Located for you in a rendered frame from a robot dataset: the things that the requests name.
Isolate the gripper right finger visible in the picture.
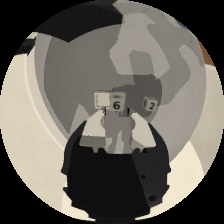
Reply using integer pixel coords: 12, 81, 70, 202
127, 108, 171, 173

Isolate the beige rectangular tray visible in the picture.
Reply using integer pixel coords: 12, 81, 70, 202
94, 91, 126, 109

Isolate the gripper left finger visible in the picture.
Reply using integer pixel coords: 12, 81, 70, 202
61, 107, 106, 175

